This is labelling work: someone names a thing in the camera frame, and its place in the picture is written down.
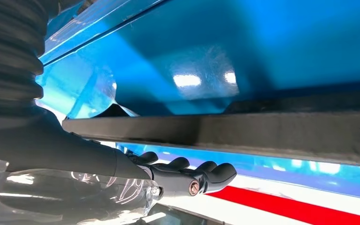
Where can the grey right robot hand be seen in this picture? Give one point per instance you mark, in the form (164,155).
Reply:
(58,174)

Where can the blue metal shelf rack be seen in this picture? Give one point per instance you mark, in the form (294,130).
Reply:
(198,37)

